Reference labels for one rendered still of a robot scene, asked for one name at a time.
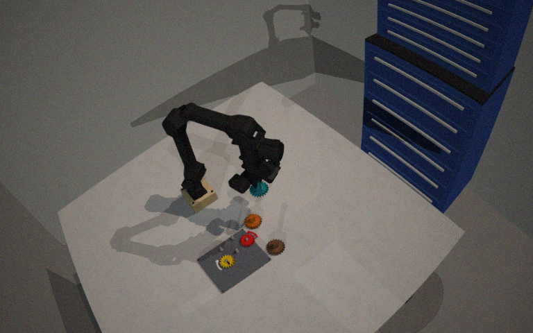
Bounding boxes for red gear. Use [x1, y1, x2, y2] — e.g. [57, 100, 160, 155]
[240, 234, 255, 247]

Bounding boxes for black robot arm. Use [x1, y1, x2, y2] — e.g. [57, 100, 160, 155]
[162, 103, 284, 200]

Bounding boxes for orange gear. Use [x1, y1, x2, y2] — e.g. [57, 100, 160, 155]
[245, 214, 262, 229]

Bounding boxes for yellow gear with black stripe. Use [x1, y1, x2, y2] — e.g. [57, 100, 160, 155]
[220, 255, 235, 268]

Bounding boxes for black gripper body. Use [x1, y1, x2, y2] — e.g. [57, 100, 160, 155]
[228, 155, 261, 194]

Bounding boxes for brown gear with handle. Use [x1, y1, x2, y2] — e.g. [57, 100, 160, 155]
[267, 239, 285, 256]

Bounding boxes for teal gear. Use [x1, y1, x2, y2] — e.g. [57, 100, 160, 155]
[249, 180, 269, 198]

